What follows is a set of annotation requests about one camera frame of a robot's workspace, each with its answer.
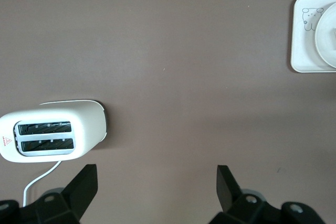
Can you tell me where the cream rabbit print tray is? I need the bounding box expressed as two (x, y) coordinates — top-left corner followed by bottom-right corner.
(290, 0), (336, 73)

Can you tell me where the cream two-slot toaster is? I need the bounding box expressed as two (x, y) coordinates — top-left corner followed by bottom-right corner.
(0, 99), (108, 164)

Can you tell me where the white toaster power cable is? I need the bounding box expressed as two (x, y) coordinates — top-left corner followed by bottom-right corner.
(23, 160), (61, 208)

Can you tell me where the brown table cover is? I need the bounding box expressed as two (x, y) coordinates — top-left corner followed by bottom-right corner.
(0, 0), (336, 224)

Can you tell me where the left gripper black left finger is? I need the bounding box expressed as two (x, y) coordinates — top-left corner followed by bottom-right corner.
(0, 164), (98, 224)

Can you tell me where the round cream plate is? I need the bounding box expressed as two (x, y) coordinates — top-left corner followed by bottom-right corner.
(314, 2), (336, 69)

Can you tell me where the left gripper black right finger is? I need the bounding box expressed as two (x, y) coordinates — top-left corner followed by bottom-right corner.
(209, 165), (326, 224)

